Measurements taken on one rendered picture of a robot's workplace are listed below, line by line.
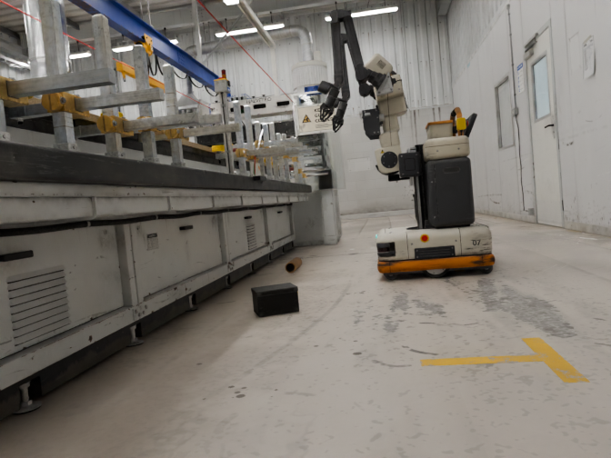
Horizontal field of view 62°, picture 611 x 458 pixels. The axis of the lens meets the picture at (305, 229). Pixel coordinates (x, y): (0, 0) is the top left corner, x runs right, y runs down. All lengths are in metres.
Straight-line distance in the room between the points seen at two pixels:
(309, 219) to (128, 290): 4.04
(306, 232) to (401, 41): 7.47
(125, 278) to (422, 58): 11.00
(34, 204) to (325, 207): 4.69
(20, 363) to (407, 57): 11.60
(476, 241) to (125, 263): 1.91
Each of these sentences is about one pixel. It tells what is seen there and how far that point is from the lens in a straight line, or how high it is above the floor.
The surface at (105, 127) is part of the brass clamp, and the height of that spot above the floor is 0.79.
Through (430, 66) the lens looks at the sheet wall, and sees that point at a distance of 12.53.
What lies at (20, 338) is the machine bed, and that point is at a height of 0.21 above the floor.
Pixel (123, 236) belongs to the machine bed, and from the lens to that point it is 2.12.
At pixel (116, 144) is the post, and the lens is 1.68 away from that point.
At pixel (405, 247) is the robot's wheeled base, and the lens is 3.02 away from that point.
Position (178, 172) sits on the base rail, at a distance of 2.04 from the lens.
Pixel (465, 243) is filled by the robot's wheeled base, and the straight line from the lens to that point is 3.05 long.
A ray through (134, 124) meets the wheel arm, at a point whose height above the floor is 0.81.
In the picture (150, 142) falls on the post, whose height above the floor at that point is 0.78.
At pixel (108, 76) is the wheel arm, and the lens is 1.19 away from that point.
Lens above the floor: 0.51
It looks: 3 degrees down
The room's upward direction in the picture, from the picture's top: 5 degrees counter-clockwise
